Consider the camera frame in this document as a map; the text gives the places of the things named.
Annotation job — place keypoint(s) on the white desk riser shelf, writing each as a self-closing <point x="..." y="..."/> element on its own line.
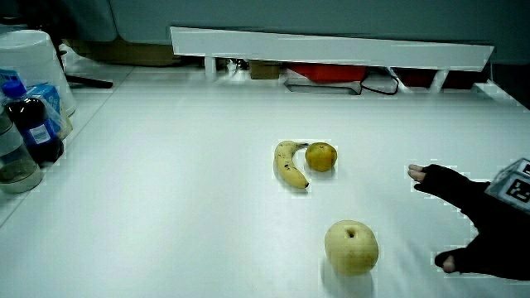
<point x="314" y="47"/>

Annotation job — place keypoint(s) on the yellow banana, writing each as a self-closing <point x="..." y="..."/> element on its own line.
<point x="285" y="165"/>

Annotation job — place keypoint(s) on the clear glass jar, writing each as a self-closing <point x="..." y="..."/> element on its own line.
<point x="12" y="161"/>

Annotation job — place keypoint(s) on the white flat tray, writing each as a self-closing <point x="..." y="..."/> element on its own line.
<point x="321" y="87"/>

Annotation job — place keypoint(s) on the pale yellow apple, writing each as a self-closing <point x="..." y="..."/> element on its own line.
<point x="351" y="248"/>

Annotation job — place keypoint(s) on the blue carton box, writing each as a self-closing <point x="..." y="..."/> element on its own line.
<point x="50" y="99"/>

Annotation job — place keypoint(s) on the person's right hand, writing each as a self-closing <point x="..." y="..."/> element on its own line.
<point x="492" y="223"/>

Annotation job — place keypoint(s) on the orange tangerine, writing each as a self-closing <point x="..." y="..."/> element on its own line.
<point x="321" y="157"/>

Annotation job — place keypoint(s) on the red box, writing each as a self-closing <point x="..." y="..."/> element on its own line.
<point x="327" y="72"/>

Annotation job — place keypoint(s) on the dark soda bottle blue cap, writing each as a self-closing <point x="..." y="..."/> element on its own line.
<point x="35" y="128"/>

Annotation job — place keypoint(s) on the large brown cardboard box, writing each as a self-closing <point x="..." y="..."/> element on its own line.
<point x="124" y="53"/>

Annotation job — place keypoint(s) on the white plastic bucket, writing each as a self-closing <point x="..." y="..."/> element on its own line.
<point x="29" y="58"/>

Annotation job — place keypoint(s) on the small cardboard box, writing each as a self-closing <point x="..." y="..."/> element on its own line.
<point x="264" y="70"/>

